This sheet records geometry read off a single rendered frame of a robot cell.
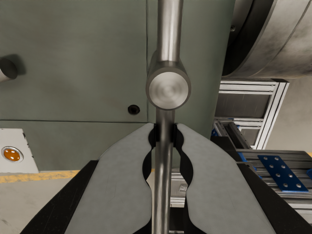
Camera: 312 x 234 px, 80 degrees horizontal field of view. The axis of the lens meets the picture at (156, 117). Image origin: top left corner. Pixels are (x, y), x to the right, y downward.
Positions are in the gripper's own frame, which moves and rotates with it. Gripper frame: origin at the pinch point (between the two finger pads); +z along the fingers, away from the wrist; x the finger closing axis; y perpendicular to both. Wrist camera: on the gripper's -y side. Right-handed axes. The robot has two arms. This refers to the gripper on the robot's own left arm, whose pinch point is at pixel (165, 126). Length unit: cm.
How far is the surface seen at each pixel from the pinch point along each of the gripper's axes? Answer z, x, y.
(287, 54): 14.5, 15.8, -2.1
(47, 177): 134, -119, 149
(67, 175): 134, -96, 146
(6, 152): 9.0, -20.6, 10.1
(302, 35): 13.0, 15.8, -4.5
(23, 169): 9.2, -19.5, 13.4
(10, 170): 9.2, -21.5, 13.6
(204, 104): 10.2, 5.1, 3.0
